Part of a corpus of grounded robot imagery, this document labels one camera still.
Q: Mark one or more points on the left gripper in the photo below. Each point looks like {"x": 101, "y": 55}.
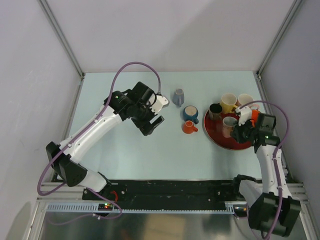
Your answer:
{"x": 145, "y": 126}

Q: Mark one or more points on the large orange mug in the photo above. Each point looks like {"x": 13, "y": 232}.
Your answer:
{"x": 254, "y": 114}

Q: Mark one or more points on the small orange mug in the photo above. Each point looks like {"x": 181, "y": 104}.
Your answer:
{"x": 189, "y": 127}

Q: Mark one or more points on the yellow mug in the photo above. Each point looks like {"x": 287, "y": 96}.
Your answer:
{"x": 228, "y": 103}

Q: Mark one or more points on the aluminium frame post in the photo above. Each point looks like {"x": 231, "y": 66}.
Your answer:
{"x": 49, "y": 14}
{"x": 288, "y": 20}

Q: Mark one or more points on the brown grey mug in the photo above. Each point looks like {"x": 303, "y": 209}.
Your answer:
{"x": 215, "y": 111}

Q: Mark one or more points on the red round tray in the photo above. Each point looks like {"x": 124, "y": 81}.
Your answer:
{"x": 214, "y": 130}

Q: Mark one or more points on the white slotted cable duct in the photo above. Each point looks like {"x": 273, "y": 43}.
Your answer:
{"x": 72, "y": 207}

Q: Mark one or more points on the left aluminium frame post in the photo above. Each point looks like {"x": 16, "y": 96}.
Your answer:
{"x": 49, "y": 14}

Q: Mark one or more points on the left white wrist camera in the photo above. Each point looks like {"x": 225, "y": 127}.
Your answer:
{"x": 158, "y": 102}

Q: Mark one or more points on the grey purple mug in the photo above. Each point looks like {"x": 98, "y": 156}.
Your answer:
{"x": 178, "y": 97}

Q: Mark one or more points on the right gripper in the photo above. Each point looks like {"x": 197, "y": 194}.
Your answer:
{"x": 236, "y": 132}

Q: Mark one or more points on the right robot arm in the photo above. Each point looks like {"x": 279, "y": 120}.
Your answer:
{"x": 271, "y": 208}

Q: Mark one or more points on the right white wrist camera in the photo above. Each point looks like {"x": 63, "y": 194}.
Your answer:
{"x": 244, "y": 113}

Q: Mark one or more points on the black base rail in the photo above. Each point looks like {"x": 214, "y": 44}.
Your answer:
{"x": 172, "y": 195}

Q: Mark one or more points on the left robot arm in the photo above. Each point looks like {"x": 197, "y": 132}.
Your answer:
{"x": 140, "y": 104}

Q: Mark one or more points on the right aluminium frame post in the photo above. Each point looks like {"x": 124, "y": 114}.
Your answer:
{"x": 288, "y": 20}

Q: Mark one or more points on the pink mug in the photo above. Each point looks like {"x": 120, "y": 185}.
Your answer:
{"x": 244, "y": 99}

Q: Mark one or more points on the blue mug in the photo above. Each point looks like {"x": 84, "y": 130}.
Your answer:
{"x": 190, "y": 113}

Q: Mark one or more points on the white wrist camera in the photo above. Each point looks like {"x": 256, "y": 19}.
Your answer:
{"x": 244, "y": 113}
{"x": 158, "y": 102}

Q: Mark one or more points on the salmon mug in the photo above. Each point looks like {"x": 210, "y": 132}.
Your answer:
{"x": 228, "y": 124}

